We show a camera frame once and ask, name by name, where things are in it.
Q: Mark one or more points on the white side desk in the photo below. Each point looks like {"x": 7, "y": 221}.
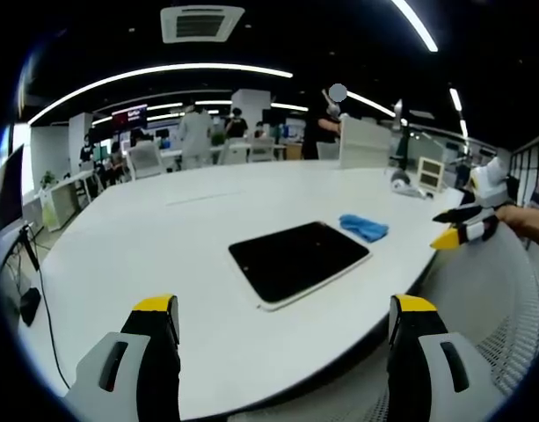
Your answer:
{"x": 64, "y": 198}

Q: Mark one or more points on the blue cleaning cloth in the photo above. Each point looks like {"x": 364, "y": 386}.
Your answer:
{"x": 363, "y": 227}

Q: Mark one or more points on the small wooden drawer box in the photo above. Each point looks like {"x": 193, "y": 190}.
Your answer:
{"x": 431, "y": 173}

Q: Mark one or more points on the white mesh office chair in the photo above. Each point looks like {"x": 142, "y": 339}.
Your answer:
{"x": 484, "y": 316}

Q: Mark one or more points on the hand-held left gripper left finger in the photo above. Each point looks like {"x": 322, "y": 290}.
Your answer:
{"x": 119, "y": 365}

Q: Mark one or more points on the green potted plant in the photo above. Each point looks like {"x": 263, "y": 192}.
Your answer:
{"x": 48, "y": 179}

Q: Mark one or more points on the grey and white device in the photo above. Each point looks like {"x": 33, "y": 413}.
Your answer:
{"x": 405, "y": 182}

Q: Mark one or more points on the white desk partition panel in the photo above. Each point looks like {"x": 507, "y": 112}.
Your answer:
{"x": 364, "y": 143}

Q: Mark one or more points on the white ceiling air conditioner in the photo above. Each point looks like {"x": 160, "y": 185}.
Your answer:
{"x": 200, "y": 23}

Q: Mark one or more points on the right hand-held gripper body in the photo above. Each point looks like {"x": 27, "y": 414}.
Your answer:
{"x": 491, "y": 186}

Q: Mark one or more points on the person's right hand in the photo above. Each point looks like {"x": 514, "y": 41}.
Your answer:
{"x": 522, "y": 221}

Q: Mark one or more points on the black power adapter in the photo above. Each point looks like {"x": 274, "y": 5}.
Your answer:
{"x": 30, "y": 305}

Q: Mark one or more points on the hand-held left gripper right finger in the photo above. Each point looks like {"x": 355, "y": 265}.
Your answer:
{"x": 431, "y": 373}

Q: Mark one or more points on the black computer monitor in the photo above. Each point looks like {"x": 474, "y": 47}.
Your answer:
{"x": 7, "y": 191}

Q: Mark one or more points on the wall display screen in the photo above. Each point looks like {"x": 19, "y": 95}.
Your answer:
{"x": 129, "y": 118}

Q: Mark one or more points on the black tablet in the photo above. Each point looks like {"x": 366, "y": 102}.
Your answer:
{"x": 297, "y": 262}

